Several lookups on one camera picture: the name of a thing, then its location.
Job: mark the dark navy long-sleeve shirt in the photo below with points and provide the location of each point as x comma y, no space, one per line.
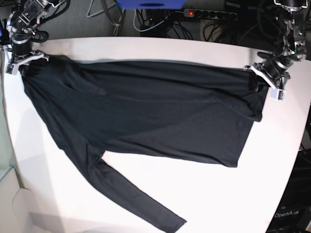
182,111

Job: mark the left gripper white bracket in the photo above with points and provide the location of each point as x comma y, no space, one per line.
268,74

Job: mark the black adapter box with cables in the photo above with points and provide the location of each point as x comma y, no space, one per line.
157,32

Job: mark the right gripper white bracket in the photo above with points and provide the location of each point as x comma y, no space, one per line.
19,57

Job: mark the black power strip red switch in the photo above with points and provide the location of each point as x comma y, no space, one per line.
209,14

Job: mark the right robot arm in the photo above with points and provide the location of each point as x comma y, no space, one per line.
21,31

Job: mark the black OpenArm case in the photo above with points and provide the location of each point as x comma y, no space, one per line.
293,213

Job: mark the blue box at top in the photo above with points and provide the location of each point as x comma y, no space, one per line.
151,4

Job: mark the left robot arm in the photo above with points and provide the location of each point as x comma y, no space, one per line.
291,44

